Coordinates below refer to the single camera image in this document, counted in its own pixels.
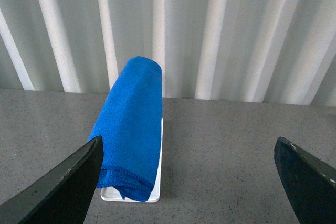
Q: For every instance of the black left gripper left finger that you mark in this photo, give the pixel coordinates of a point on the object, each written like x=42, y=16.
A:
x=64, y=194

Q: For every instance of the white pleated curtain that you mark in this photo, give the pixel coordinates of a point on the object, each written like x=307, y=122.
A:
x=277, y=51

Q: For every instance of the blue microfiber cloth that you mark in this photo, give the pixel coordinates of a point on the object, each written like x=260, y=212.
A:
x=130, y=126

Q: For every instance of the white towel rack stand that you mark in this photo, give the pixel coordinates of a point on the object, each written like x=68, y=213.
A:
x=112, y=193

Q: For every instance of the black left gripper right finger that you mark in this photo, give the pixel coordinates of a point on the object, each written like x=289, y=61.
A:
x=309, y=182

